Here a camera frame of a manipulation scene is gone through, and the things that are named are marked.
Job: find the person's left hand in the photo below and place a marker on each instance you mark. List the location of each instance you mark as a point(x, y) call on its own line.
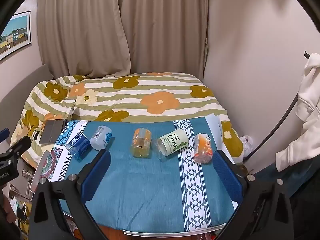
point(6, 211)

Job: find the black curved rack tube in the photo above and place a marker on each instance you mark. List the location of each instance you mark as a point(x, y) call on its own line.
point(282, 120)

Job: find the blue drink bottle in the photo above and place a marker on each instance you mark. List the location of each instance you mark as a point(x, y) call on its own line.
point(78, 146)

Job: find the small black device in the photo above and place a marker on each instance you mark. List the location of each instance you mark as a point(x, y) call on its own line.
point(36, 135)

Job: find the grey bed headboard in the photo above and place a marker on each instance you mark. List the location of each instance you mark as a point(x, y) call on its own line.
point(20, 92)

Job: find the white bottle blue label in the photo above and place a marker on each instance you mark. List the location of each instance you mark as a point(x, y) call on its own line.
point(101, 137)

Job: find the floral striped blanket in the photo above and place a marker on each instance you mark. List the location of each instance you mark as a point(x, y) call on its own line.
point(155, 97)

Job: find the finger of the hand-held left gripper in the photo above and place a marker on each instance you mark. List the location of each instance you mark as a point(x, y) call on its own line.
point(3, 134)
point(20, 146)

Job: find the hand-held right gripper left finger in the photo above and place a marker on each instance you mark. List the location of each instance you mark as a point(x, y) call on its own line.
point(96, 172)

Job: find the wall poster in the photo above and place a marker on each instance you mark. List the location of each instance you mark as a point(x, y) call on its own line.
point(15, 33)

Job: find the beige curtain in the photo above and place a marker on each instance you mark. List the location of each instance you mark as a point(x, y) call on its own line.
point(80, 30)
point(162, 30)

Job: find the blue patterned tablecloth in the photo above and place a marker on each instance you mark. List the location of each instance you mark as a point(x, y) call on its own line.
point(150, 192)

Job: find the orange juice bottle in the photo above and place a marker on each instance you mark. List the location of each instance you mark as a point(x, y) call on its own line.
point(141, 142)

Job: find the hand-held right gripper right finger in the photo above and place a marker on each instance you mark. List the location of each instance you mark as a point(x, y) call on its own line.
point(227, 177)

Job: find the clear plastic bag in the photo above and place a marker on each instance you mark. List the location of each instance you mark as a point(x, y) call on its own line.
point(247, 143)

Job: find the white hoodie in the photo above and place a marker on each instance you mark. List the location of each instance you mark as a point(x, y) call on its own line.
point(303, 110)

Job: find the green label C100 bottle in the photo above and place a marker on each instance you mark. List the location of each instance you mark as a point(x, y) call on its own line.
point(173, 142)

